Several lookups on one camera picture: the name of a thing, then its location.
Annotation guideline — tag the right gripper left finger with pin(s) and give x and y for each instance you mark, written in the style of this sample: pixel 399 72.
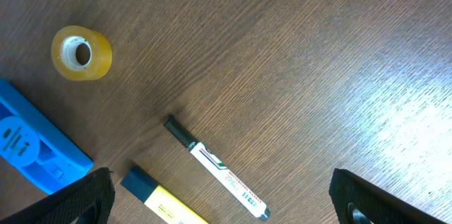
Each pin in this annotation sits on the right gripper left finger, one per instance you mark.
pixel 89 200

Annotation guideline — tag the black cap whiteboard marker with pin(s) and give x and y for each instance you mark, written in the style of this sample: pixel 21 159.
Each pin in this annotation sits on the black cap whiteboard marker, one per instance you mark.
pixel 218 169

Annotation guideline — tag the blue plastic holder case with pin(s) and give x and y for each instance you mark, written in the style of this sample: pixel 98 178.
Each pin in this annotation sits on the blue plastic holder case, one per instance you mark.
pixel 37 148

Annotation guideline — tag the yellow highlighter dark cap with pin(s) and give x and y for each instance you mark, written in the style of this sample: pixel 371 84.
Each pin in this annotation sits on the yellow highlighter dark cap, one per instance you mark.
pixel 158 199

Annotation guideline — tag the yellow clear tape roll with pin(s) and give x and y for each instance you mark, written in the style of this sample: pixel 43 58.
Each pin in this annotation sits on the yellow clear tape roll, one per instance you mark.
pixel 81 54

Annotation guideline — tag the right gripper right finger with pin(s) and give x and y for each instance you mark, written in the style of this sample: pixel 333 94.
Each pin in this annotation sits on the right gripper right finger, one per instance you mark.
pixel 356 200

